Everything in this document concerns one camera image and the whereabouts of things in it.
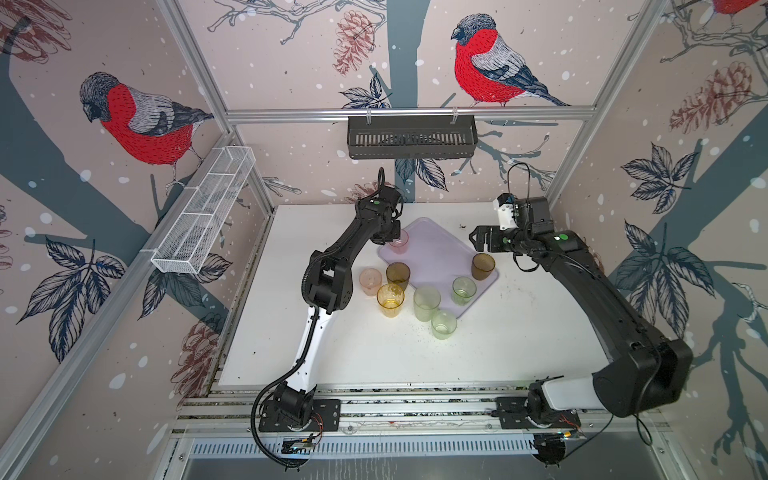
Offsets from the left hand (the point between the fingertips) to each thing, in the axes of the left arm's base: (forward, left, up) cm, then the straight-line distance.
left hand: (392, 236), depth 101 cm
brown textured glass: (-10, -30, -4) cm, 32 cm away
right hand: (-13, -25, +15) cm, 32 cm away
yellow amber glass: (-21, +1, -5) cm, 22 cm away
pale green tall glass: (-22, -11, -5) cm, 25 cm away
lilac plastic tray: (-3, -17, -9) cm, 20 cm away
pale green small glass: (-29, -15, -8) cm, 33 cm away
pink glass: (-13, +7, -6) cm, 17 cm away
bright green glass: (-17, -23, -7) cm, 30 cm away
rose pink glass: (-1, -3, -4) cm, 5 cm away
